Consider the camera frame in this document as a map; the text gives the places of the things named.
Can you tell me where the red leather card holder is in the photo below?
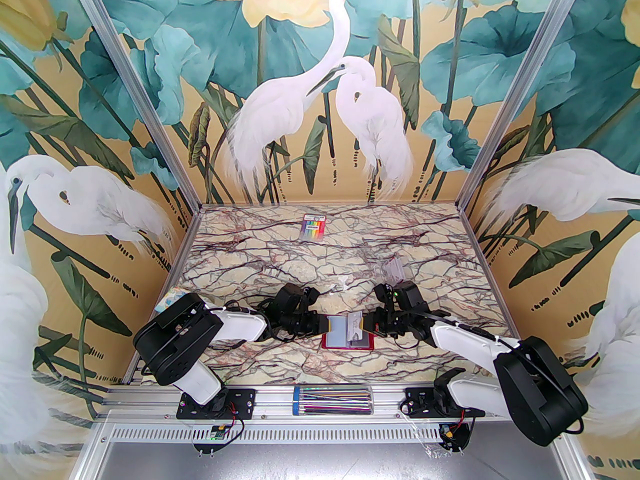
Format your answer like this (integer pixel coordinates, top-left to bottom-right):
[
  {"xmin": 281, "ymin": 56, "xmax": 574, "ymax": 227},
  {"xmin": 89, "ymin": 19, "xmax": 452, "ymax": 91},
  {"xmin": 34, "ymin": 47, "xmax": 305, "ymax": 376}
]
[{"xmin": 322, "ymin": 313, "xmax": 376, "ymax": 352}]

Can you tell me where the clear plastic card box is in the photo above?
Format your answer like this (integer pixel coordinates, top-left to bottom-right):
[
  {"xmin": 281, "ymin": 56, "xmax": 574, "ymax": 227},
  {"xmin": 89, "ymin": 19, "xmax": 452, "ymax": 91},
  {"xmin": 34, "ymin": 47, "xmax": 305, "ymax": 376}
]
[{"xmin": 371, "ymin": 254, "xmax": 410, "ymax": 286}]

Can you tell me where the clear case of coloured pens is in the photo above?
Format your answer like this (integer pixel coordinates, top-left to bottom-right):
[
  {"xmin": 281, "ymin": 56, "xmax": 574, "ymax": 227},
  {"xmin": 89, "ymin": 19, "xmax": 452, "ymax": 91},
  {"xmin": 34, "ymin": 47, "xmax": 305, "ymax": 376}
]
[{"xmin": 292, "ymin": 384, "xmax": 373, "ymax": 415}]

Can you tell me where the pack of coloured markers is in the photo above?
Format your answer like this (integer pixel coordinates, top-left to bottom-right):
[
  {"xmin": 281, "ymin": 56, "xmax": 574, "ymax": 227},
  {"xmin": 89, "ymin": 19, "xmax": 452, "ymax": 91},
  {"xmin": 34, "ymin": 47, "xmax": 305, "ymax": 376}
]
[{"xmin": 301, "ymin": 214, "xmax": 327, "ymax": 241}]

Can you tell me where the perforated metal strip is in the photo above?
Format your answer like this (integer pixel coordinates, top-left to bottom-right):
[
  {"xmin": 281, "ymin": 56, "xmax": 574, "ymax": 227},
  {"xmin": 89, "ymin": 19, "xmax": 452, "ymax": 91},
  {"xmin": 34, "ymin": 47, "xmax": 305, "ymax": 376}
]
[{"xmin": 100, "ymin": 422, "xmax": 451, "ymax": 444}]

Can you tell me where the colourful patterned box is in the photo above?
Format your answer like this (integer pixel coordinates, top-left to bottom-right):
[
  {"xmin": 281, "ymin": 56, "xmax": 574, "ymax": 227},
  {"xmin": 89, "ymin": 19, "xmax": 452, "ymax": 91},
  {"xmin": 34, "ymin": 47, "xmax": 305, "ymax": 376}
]
[{"xmin": 154, "ymin": 288, "xmax": 188, "ymax": 314}]

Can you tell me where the grey metal sheet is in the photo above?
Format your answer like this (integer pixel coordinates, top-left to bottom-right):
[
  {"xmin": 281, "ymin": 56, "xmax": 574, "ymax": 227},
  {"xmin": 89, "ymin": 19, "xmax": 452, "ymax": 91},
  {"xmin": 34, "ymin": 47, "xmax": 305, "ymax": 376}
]
[{"xmin": 75, "ymin": 440, "xmax": 583, "ymax": 480}]

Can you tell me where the aluminium front rail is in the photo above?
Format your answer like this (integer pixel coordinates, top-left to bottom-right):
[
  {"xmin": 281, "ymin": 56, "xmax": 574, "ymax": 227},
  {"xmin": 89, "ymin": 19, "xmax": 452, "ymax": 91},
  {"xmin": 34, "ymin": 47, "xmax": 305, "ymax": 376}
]
[{"xmin": 95, "ymin": 382, "xmax": 563, "ymax": 425}]

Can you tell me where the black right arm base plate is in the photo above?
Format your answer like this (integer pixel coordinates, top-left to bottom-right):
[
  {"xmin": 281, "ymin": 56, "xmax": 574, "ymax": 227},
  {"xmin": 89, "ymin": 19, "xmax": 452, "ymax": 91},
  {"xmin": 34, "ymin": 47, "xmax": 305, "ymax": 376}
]
[{"xmin": 404, "ymin": 387, "xmax": 486, "ymax": 418}]

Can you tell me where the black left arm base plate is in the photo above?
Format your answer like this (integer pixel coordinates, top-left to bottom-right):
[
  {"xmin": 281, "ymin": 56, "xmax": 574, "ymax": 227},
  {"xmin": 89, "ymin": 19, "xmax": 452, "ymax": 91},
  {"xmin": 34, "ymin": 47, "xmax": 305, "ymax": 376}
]
[{"xmin": 176, "ymin": 388, "xmax": 257, "ymax": 419}]

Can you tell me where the aluminium corner post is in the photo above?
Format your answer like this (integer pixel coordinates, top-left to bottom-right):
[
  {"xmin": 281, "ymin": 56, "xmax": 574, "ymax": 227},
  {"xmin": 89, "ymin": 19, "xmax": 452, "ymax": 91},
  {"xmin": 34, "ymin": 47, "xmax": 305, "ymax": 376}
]
[
  {"xmin": 456, "ymin": 0, "xmax": 593, "ymax": 214},
  {"xmin": 64, "ymin": 0, "xmax": 205, "ymax": 211}
]

